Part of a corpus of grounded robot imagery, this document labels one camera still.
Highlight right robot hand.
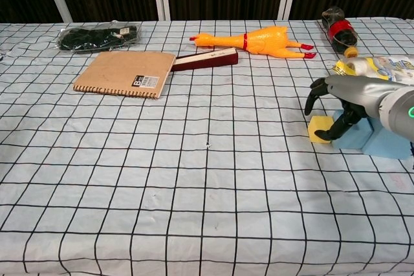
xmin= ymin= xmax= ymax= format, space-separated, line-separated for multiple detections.
xmin=303 ymin=74 xmax=406 ymax=143

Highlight small blue foam block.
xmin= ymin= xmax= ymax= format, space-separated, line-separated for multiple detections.
xmin=329 ymin=109 xmax=373 ymax=153

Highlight small yellow foam cube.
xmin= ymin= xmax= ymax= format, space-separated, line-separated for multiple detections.
xmin=307 ymin=116 xmax=334 ymax=145

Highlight pack of white rolls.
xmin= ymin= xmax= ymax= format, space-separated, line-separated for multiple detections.
xmin=331 ymin=56 xmax=414 ymax=89

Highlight large blue foam cube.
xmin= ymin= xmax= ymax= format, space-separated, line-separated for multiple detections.
xmin=361 ymin=123 xmax=412 ymax=161

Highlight cola bottle red label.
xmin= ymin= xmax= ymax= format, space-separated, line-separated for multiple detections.
xmin=321 ymin=5 xmax=360 ymax=58

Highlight yellow rubber chicken toy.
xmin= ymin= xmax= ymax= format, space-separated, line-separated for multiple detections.
xmin=189 ymin=25 xmax=318 ymax=61

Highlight checked light blue tablecloth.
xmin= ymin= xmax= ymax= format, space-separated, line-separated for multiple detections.
xmin=0 ymin=17 xmax=414 ymax=276

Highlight brown spiral notebook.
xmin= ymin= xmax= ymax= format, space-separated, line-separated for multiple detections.
xmin=72 ymin=50 xmax=177 ymax=100

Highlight black gloves in plastic bag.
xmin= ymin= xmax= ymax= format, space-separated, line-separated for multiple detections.
xmin=56 ymin=20 xmax=144 ymax=54

